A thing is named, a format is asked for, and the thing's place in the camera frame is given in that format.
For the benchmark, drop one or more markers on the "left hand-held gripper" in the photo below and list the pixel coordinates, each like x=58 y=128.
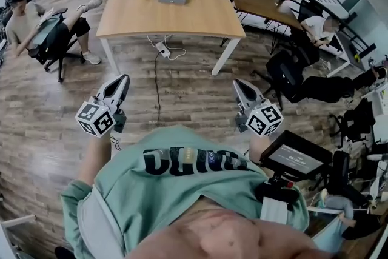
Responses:
x=95 y=119

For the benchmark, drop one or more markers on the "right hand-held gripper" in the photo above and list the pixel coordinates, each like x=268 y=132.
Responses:
x=263 y=119

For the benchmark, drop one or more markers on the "person's right forearm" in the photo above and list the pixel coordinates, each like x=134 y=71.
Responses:
x=257 y=148

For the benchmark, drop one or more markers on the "person's left forearm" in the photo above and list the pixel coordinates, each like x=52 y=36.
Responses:
x=94 y=157

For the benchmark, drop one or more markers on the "white power strip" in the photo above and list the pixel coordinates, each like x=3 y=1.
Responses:
x=163 y=49

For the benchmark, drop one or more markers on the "black chest-mounted monitor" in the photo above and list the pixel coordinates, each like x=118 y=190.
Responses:
x=297 y=157

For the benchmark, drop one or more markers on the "grey-backed office chair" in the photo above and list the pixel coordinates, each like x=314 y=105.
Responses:
x=48 y=39

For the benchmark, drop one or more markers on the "dark wooden table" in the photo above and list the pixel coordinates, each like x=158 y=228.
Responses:
x=260 y=3

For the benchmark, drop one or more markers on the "light wooden table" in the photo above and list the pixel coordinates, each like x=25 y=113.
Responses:
x=182 y=18

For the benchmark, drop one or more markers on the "black mesh office chair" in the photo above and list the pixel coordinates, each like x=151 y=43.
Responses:
x=357 y=121

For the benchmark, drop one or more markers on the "person's green printed shirt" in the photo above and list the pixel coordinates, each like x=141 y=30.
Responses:
x=169 y=191

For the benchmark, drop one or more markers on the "person's chin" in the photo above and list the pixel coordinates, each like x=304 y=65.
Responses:
x=227 y=236

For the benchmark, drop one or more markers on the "black monitor mount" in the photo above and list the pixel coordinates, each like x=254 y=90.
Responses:
x=277 y=191

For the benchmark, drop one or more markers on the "white metal frame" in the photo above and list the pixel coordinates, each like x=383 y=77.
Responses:
x=329 y=233

